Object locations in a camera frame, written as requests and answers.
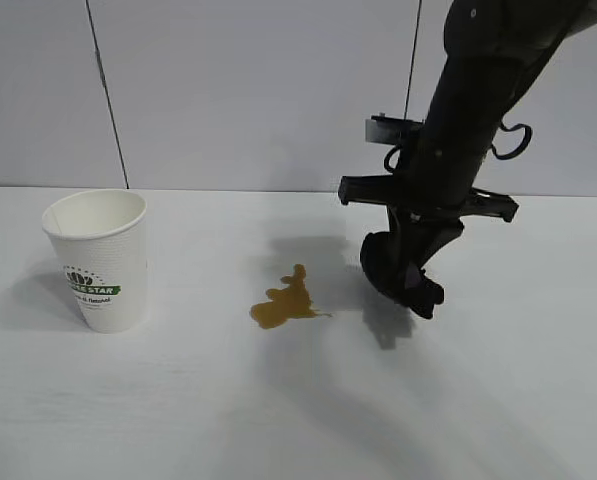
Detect black and purple cloth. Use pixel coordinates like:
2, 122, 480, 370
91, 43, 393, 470
359, 231, 447, 321

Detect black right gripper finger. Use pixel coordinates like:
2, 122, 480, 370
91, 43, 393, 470
416, 222, 466, 274
386, 203, 415, 289

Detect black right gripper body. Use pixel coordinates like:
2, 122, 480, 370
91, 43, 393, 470
337, 143, 522, 230

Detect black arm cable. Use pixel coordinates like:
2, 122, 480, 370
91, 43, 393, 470
490, 121, 533, 162

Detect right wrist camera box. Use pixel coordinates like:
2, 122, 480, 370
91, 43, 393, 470
364, 113, 425, 146

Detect white paper cup green logo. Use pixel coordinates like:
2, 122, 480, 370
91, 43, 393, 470
40, 189, 149, 335

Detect brown liquid spill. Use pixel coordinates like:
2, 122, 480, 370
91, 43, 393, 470
249, 263, 334, 332

